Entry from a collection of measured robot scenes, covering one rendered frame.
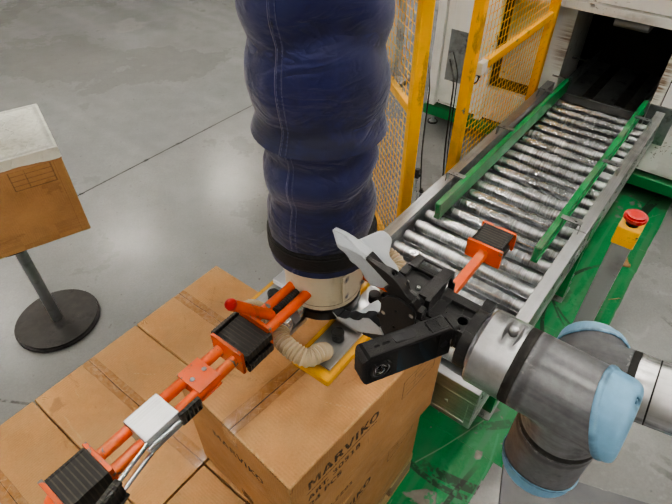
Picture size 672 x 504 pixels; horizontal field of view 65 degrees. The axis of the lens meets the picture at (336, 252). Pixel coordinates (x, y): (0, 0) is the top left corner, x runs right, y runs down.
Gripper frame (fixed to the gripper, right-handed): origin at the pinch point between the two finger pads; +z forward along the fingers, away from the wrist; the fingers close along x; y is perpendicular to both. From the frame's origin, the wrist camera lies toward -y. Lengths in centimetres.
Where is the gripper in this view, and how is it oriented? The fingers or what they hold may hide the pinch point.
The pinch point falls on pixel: (328, 275)
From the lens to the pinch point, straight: 67.6
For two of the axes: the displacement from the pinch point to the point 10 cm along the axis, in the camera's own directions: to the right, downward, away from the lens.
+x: 0.0, -7.3, -6.8
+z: -7.9, -4.2, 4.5
